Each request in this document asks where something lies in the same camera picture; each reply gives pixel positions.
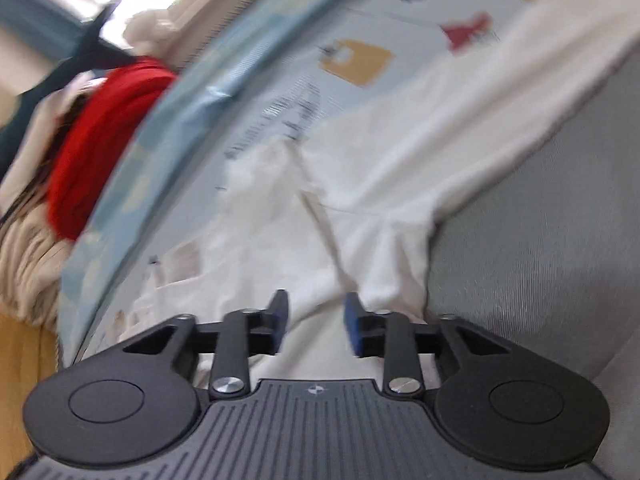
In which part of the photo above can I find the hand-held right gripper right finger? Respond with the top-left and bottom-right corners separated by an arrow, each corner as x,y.
344,291 -> 512,399

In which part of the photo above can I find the white bear plush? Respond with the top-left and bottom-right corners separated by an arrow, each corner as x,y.
122,9 -> 177,61

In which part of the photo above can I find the deer printed pale blue sheet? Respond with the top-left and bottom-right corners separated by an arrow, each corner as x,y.
75,0 -> 618,361

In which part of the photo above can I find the teal curtain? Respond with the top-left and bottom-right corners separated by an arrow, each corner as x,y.
0,0 -> 103,61

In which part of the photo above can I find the light blue patterned quilt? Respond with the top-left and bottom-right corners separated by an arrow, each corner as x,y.
56,0 -> 351,368

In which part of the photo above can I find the beige folded blanket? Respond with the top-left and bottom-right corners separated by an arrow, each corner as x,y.
0,199 -> 77,332

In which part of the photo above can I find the dark teal shark plush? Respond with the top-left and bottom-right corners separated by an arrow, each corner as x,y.
0,4 -> 140,133

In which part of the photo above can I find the white folded cloth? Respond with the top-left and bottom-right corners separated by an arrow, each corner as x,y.
0,72 -> 108,211

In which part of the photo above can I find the red fleece blanket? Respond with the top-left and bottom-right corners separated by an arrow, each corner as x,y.
47,56 -> 179,241

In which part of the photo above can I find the white small garment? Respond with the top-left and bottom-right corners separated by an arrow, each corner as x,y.
135,0 -> 640,392

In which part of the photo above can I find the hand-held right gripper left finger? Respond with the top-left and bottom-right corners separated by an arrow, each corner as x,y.
120,289 -> 291,402

